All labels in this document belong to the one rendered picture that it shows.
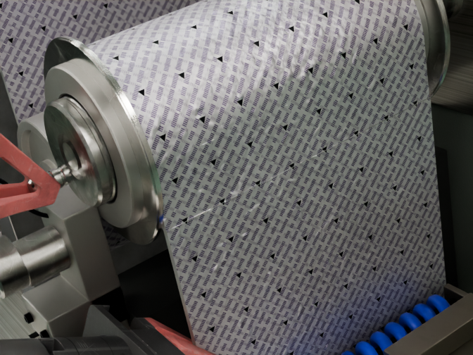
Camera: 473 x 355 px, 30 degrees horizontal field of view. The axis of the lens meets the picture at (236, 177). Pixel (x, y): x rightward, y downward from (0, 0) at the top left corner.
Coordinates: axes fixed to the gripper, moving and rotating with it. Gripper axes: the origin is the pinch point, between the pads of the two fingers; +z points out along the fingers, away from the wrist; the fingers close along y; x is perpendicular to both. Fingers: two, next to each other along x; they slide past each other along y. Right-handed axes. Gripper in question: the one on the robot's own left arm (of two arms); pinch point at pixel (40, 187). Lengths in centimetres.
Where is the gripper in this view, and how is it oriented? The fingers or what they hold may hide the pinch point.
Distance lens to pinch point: 59.9
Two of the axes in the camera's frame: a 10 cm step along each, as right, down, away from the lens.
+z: 6.9, 2.1, 6.9
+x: 3.7, -9.3, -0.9
